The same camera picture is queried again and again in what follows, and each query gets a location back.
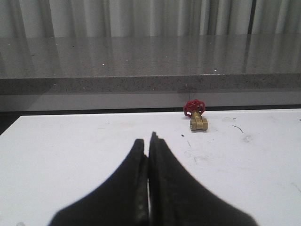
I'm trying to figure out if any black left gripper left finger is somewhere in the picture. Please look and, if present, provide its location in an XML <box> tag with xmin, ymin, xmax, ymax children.
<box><xmin>50</xmin><ymin>139</ymin><xmax>149</xmax><ymax>226</ymax></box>

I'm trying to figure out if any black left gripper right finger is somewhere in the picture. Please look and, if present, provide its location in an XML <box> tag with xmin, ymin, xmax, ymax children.
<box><xmin>149</xmin><ymin>133</ymin><xmax>257</xmax><ymax>226</ymax></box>

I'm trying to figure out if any brass valve red handwheel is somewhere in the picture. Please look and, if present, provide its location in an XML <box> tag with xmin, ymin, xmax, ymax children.
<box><xmin>183</xmin><ymin>99</ymin><xmax>208</xmax><ymax>131</ymax></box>

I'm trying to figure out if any grey stone countertop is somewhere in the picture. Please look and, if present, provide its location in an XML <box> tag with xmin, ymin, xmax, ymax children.
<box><xmin>0</xmin><ymin>34</ymin><xmax>301</xmax><ymax>95</ymax></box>

